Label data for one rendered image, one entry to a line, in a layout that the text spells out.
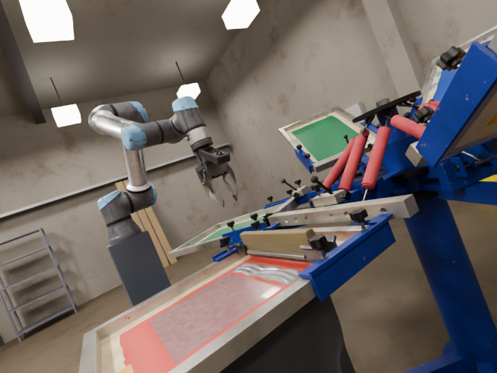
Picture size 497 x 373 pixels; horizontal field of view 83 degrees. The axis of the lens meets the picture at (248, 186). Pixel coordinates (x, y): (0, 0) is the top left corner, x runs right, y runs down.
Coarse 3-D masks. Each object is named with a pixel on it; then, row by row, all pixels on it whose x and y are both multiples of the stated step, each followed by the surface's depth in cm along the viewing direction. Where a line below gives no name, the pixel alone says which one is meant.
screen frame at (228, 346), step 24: (336, 240) 90; (216, 264) 109; (168, 288) 102; (288, 288) 63; (312, 288) 62; (144, 312) 95; (264, 312) 56; (288, 312) 58; (96, 336) 83; (240, 336) 53; (264, 336) 55; (96, 360) 66; (192, 360) 50; (216, 360) 50
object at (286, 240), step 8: (248, 232) 105; (256, 232) 99; (264, 232) 94; (272, 232) 90; (280, 232) 86; (288, 232) 82; (296, 232) 79; (304, 232) 76; (312, 232) 76; (248, 240) 105; (256, 240) 100; (264, 240) 95; (272, 240) 90; (280, 240) 86; (288, 240) 83; (296, 240) 80; (304, 240) 76; (248, 248) 107; (256, 248) 102; (264, 248) 97; (272, 248) 92; (280, 248) 88; (288, 248) 84; (296, 248) 81
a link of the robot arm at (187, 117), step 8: (184, 96) 88; (176, 104) 87; (184, 104) 87; (192, 104) 88; (176, 112) 88; (184, 112) 87; (192, 112) 87; (176, 120) 90; (184, 120) 87; (192, 120) 87; (200, 120) 88; (176, 128) 92; (184, 128) 88; (192, 128) 87
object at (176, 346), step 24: (288, 264) 87; (240, 288) 84; (264, 288) 77; (216, 312) 74; (240, 312) 68; (168, 336) 72; (192, 336) 66; (216, 336) 62; (144, 360) 64; (168, 360) 60
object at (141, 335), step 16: (240, 272) 98; (208, 288) 96; (224, 288) 89; (176, 304) 92; (192, 304) 87; (208, 304) 82; (144, 320) 90; (160, 320) 84; (176, 320) 79; (128, 336) 82; (144, 336) 78; (160, 336) 73; (128, 352) 72
